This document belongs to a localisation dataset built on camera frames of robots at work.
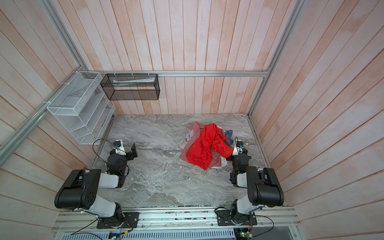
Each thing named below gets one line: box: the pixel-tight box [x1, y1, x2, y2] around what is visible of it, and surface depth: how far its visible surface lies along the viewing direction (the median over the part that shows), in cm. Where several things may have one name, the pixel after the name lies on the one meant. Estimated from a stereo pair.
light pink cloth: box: [185, 128, 194, 142], surface depth 100 cm
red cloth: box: [186, 123, 234, 170], surface depth 92 cm
